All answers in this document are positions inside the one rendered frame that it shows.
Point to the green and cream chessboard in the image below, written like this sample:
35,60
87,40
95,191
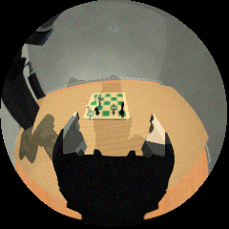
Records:
105,108

